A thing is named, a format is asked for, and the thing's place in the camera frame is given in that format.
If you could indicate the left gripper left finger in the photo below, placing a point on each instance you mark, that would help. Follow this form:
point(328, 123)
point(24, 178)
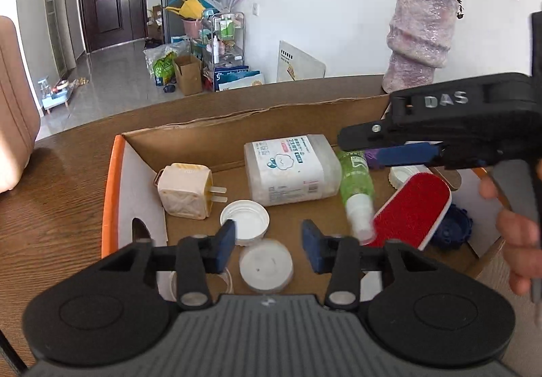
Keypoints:
point(195, 258)

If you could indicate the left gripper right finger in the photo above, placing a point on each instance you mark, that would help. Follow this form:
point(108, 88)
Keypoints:
point(338, 256)

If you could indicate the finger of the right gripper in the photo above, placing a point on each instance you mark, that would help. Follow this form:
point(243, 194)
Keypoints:
point(421, 153)

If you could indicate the white lint brush red pad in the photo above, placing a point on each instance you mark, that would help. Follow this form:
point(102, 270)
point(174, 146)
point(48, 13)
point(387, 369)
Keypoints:
point(414, 212)

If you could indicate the white plastic jar lid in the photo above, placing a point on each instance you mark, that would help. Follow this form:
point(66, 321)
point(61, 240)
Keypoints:
point(250, 218)

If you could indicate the clear plastic wipes jar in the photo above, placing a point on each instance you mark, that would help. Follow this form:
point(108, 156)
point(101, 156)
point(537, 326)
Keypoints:
point(291, 170)

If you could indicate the person right hand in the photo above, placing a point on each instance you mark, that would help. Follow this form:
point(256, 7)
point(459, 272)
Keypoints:
point(520, 250)

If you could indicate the white round lid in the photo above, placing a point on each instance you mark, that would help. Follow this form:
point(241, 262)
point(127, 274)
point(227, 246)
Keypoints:
point(266, 266)

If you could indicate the green spray bottle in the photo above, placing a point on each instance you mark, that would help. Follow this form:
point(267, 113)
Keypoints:
point(357, 193)

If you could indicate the blue jar lid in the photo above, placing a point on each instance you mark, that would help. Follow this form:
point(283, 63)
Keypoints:
point(454, 230)

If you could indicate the red cardboard fruit box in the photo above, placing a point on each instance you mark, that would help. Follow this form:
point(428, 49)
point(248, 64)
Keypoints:
point(218, 143)

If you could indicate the purple ceramic vase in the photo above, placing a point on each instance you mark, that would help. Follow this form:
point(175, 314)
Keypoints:
point(420, 37)

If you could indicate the small cardboard box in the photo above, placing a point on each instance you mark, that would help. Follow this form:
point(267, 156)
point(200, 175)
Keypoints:
point(188, 74)

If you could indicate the metal storage rack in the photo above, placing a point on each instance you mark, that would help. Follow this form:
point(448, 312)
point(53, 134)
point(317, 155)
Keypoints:
point(222, 36)

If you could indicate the pink small suitcase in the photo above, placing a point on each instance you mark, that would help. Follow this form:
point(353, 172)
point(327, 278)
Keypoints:
point(19, 116)

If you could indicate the yellow watering can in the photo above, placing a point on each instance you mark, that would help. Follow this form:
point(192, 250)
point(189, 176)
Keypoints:
point(190, 9)

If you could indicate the beige wall plug adapter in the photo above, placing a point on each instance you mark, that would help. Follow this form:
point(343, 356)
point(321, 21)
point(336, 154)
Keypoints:
point(188, 191)

